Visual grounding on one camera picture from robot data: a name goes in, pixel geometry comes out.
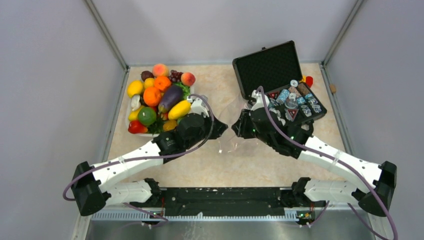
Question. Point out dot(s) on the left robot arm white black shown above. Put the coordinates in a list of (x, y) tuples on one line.
[(97, 186)]

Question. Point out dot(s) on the red small object behind case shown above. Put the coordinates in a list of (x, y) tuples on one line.
[(308, 80)]

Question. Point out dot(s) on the clear zip top bag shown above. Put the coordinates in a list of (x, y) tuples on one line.
[(229, 142)]

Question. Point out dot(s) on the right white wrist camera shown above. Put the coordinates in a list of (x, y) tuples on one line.
[(258, 100)]

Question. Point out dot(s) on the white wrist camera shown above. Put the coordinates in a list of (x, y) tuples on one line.
[(258, 100), (198, 105)]

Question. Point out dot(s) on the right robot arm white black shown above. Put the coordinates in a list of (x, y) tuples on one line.
[(369, 185)]

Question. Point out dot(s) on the white fruit tray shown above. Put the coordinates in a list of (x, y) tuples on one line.
[(153, 130)]

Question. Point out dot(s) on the peach at back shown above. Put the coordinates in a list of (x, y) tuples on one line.
[(160, 69)]

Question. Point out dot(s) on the yellow mango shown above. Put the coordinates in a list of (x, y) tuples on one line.
[(179, 110)]

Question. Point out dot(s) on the small orange tangerine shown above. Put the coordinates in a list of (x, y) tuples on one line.
[(162, 83)]

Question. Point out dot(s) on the dark grapes bunch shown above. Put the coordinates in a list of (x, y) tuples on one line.
[(175, 76)]

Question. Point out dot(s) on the large orange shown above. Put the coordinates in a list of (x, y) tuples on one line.
[(152, 96)]

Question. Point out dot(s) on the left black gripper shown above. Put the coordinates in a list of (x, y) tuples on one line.
[(217, 127)]

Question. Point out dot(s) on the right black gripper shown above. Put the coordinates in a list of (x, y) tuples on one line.
[(240, 126)]

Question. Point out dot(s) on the yellow lemon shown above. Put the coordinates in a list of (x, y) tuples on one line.
[(135, 88)]

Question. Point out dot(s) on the black poker chip case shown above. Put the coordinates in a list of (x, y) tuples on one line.
[(277, 69)]

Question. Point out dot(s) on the green lettuce leaf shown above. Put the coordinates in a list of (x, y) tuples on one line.
[(185, 89)]

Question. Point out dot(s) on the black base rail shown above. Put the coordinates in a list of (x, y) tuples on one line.
[(227, 201)]

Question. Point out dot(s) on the dark plum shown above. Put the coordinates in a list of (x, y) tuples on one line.
[(146, 75)]

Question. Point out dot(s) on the purple eggplant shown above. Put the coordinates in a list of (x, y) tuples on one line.
[(171, 97)]

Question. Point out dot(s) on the peach at right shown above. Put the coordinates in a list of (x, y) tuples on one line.
[(188, 79)]

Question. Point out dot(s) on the peach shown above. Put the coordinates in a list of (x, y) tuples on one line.
[(188, 79), (160, 69)]

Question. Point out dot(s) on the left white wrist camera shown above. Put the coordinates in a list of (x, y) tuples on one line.
[(198, 105)]

